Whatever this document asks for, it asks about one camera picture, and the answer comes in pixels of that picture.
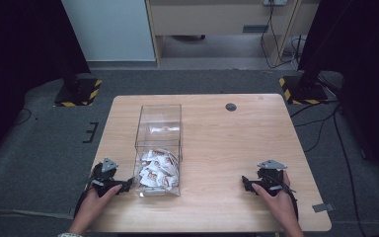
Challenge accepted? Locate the grey tape piece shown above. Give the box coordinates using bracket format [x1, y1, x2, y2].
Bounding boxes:
[311, 202, 337, 213]

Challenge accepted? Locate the white cabinet panel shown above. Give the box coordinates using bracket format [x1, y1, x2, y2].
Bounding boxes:
[60, 0, 157, 62]

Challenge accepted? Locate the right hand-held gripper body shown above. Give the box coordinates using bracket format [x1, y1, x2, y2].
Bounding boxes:
[255, 159, 292, 198]

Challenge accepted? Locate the black curtain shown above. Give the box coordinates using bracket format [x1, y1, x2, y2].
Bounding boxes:
[297, 0, 379, 191]
[0, 0, 92, 172]

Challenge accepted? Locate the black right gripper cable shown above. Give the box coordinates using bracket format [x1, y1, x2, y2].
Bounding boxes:
[284, 187, 300, 221]

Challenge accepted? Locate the person's right hand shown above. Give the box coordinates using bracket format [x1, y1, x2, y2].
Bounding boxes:
[251, 171, 298, 229]

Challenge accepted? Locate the black hanging cable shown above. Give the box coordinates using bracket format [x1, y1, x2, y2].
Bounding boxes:
[260, 3, 302, 70]

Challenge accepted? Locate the striped black stand base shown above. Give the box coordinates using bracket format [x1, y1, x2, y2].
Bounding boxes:
[277, 75, 330, 106]
[53, 77, 104, 108]

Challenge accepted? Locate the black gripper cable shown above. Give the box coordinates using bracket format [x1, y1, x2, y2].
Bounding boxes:
[73, 188, 95, 219]
[284, 187, 300, 221]

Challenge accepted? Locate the person's left hand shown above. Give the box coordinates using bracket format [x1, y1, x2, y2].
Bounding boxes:
[73, 184, 123, 229]

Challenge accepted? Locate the thin black floor cable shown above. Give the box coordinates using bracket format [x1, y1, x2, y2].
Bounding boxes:
[12, 108, 34, 127]

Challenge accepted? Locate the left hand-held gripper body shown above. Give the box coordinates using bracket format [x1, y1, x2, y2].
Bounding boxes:
[90, 157, 126, 198]

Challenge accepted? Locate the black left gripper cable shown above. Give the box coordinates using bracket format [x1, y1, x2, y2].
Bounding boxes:
[73, 188, 95, 219]

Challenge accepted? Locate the pile of white packets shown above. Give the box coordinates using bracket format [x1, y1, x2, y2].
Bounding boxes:
[138, 148, 181, 193]

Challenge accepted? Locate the clear plastic box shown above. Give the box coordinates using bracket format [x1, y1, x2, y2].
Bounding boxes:
[133, 104, 183, 198]

